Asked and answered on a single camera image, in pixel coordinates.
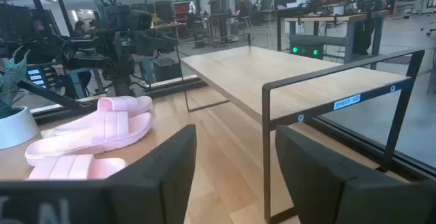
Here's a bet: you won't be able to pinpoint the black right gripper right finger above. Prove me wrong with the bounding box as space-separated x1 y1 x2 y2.
275 124 436 224

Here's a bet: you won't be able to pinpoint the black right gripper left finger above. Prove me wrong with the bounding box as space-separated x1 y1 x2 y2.
98 124 198 224

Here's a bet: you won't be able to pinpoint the white shelf label sticker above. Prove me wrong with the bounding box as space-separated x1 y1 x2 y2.
332 93 362 111

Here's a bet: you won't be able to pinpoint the black bin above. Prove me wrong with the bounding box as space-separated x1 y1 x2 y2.
153 57 183 82

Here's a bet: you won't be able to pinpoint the black computer green lights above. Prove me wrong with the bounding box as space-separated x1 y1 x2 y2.
288 42 324 61

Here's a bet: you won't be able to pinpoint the white plant pot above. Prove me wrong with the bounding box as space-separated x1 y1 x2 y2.
0 106 41 150

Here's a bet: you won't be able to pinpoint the control box blue screens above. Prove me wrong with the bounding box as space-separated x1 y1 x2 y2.
25 63 59 89

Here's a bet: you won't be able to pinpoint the person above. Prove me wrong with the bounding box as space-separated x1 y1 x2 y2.
352 0 383 57
23 15 62 65
72 19 89 37

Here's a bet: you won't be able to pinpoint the red cabinet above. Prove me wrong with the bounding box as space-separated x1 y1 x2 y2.
172 1 190 24

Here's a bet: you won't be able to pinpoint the wooden workbench black legs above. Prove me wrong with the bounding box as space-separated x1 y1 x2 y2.
277 9 390 65

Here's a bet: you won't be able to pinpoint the teal leafy plant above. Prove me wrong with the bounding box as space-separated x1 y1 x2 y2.
0 46 31 119

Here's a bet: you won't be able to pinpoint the wooden shelf black metal frame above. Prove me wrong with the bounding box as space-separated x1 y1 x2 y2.
175 32 426 224

